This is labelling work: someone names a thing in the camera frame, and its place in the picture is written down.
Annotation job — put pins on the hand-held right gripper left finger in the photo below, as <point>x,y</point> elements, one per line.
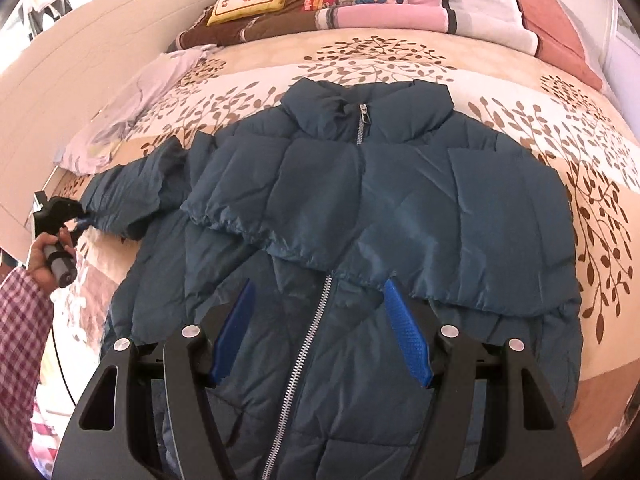
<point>234,330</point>

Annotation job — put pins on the brown blanket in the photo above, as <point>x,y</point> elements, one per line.
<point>280,25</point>

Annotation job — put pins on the person's left forearm checked sleeve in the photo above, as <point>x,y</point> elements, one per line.
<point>22,330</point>

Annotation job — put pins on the pale lilac crumpled cloth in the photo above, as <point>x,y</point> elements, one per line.
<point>130,105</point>

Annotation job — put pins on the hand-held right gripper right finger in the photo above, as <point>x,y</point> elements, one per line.
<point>407,330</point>

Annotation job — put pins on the person's left hand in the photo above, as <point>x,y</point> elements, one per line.
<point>37,260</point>

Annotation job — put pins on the rust pink pillow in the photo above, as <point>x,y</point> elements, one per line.
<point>550,25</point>

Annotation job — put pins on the cream leaf print blanket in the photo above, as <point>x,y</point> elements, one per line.
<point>505,85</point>

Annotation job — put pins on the dark teal puffer jacket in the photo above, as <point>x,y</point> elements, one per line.
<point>400,195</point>

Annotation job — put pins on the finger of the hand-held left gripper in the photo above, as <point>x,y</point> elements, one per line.
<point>85,221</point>

